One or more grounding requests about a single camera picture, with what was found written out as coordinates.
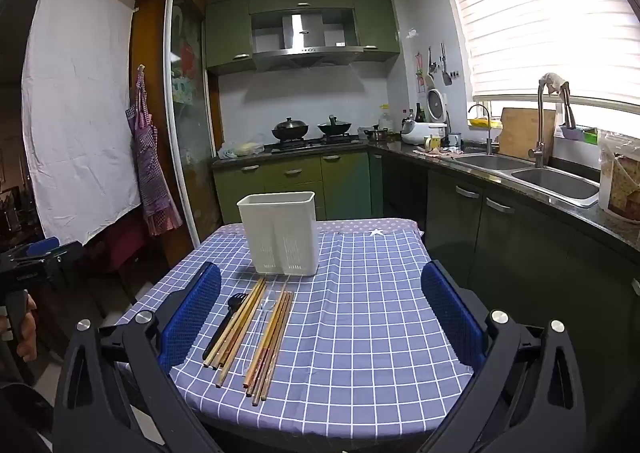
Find white window blind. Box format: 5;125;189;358
437;0;640;102

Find brown wooden chopstick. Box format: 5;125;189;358
252;290;294;407
248;289;291;397
261;292;297;402
244;288;288;390

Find green lower cabinets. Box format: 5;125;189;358
212;150;384;225

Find green upper cabinets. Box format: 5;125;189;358
205;0;401;76

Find tall steel faucet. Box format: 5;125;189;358
529;78;568;169

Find rag on faucet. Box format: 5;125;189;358
540;73;572;97

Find white backdrop sheet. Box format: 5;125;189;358
21;0;142;246

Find blue checked tablecloth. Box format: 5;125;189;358
115;220;476;439

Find purple checked apron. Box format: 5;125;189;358
126;64;183;237

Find black gas stove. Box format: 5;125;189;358
269;134;367;152

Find dark lower cabinets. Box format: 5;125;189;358
382;153;640;434

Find light bamboo chopstick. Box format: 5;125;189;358
216;281;269;389
204;277;264;366
210;278;266;369
216;279;268;372

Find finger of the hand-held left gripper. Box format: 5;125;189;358
26;236;85;262

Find white rice cooker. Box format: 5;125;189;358
401;88;449;145

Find floral glass sliding door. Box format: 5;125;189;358
165;0;222;259

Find steel range hood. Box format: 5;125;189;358
250;8;363;72

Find small curved faucet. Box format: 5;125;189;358
467;104;497;155

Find green cabinets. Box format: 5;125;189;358
205;0;401;76
212;150;384;225

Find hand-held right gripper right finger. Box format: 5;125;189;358
420;260;588;453

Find bag on counter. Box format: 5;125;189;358
217;140;265;159

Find hanging kitchen utensils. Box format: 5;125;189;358
415;43;454;95

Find maroon cloth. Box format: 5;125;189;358
94;218;152;275

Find steel double sink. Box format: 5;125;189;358
452;153;601;208

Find black plastic fork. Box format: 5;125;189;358
202;292;247;361

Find white plastic utensil holder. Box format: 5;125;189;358
236;191;320;277

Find wooden cutting board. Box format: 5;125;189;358
496;107;558;163

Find clear plastic utensil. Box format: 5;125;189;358
244;285;281;376

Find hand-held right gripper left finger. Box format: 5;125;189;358
52;261;223;453

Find black wok with lid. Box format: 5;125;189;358
271;116;310;141

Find person's left hand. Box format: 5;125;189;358
14;293;39;362

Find clear plastic bag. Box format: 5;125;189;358
597;130;640;225

